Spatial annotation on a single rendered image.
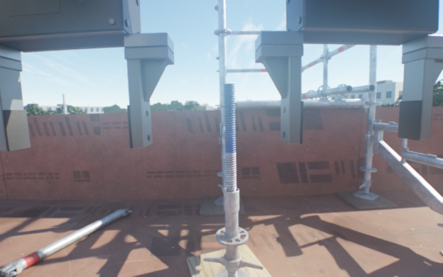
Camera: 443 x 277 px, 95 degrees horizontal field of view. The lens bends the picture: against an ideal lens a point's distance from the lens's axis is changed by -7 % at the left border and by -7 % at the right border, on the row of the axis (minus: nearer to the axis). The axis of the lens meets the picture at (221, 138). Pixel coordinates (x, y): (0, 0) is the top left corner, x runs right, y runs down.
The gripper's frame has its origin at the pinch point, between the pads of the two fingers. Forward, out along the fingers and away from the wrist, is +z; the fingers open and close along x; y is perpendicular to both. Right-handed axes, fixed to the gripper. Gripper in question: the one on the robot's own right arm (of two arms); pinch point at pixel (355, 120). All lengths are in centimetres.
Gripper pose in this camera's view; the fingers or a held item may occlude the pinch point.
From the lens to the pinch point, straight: 25.5
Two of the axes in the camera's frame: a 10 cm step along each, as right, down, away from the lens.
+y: 0.3, 1.2, -9.9
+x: 10.0, -0.3, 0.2
